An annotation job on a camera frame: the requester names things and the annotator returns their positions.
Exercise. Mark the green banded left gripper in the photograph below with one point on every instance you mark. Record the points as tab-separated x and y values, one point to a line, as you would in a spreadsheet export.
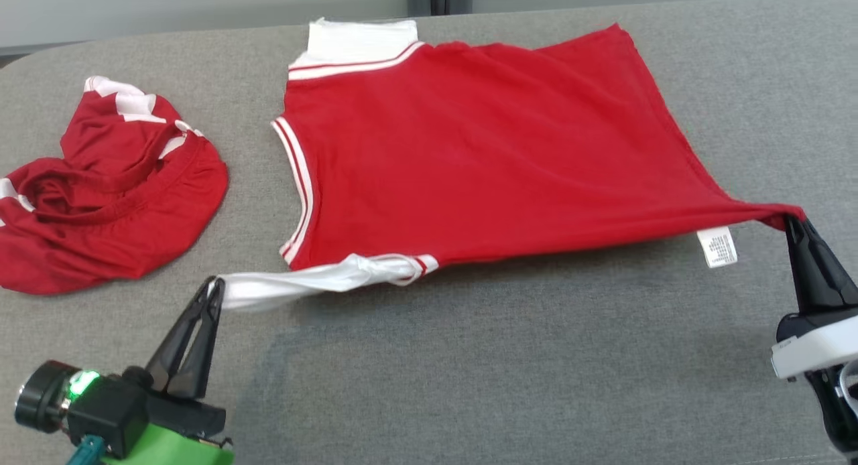
174	448

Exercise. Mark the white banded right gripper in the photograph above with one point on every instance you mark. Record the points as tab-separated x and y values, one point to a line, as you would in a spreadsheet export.
818	348

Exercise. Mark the red shorts with white stripes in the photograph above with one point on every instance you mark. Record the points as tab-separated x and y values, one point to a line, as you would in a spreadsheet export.
114	217

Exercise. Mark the red jersey with white sleeves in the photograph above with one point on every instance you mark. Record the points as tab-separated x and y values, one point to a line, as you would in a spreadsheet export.
469	150

